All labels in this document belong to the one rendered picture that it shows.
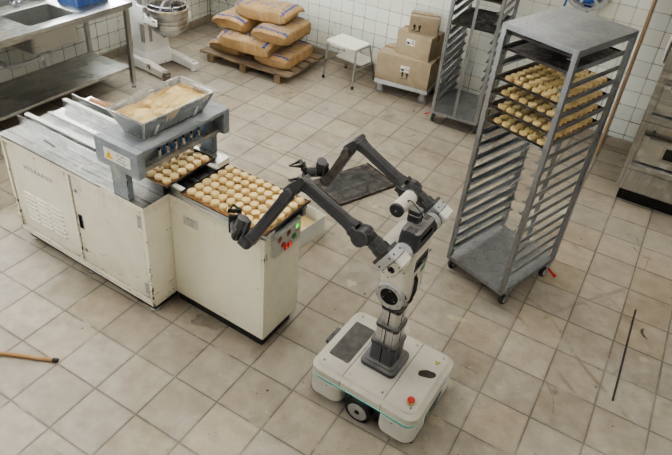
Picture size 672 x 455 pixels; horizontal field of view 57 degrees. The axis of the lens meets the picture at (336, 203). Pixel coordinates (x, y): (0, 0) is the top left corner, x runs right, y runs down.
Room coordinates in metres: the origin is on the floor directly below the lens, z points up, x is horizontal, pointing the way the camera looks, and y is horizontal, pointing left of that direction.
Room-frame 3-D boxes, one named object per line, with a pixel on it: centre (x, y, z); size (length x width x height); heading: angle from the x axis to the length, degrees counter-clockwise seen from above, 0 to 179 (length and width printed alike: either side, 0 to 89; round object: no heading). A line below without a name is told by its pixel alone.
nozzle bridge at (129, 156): (3.10, 1.01, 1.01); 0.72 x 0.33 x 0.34; 151
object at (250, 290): (2.85, 0.57, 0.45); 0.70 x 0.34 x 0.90; 61
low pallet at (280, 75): (6.87, 1.02, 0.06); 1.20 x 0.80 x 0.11; 65
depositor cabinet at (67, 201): (3.33, 1.42, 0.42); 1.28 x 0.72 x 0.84; 61
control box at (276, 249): (2.67, 0.25, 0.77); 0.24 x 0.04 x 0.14; 151
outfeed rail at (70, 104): (3.28, 1.04, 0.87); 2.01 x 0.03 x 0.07; 61
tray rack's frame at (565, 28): (3.49, -1.21, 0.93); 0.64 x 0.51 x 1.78; 134
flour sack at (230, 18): (7.00, 1.24, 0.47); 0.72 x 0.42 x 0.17; 153
